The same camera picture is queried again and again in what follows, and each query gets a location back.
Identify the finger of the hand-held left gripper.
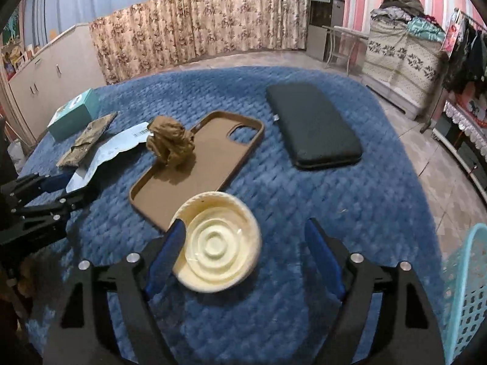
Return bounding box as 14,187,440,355
0,173,75,208
11,182,100,237

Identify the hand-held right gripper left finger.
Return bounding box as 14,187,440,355
44,221,188,365

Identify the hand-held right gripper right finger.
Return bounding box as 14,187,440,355
304,218,446,365

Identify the cream round plastic lid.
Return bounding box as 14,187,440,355
169,192,263,293

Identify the white paper packet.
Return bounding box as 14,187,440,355
65,122,153,194

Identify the teal plastic mesh basket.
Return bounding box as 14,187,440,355
441,222,487,365

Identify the camouflage packet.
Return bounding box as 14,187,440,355
56,112,118,169

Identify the teal cardboard box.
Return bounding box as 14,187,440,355
47,88,101,141

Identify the blue quilted blanket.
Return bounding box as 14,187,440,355
17,65,446,365

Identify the crumpled brown paper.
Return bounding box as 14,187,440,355
145,116,196,170

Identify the brown phone case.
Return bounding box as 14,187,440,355
128,110,265,232

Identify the white sideboard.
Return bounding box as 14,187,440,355
8,23,107,145

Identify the black phone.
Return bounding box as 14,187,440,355
265,82,363,171

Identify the low white cabinet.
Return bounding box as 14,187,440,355
432,112,487,191

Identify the metal clothes rack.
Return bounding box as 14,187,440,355
420,8,487,134

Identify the white lace cloth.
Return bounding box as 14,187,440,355
443,101,487,134

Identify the blue and floral curtain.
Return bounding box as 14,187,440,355
23,0,345,85

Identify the patterned cloth-covered cabinet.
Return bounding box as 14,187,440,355
361,19,447,120

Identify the pink box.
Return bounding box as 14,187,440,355
458,84,487,114

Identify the grey folding table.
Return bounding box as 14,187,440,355
323,26,370,77

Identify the grey water dispenser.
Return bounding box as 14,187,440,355
306,0,346,61

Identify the row of hanging clothes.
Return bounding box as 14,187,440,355
443,19,487,96

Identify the teal patterned garment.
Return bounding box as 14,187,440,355
406,17,446,43

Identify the pink hanging packet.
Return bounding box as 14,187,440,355
441,19,463,60

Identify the pile of dark clothes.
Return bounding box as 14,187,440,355
371,0,426,24

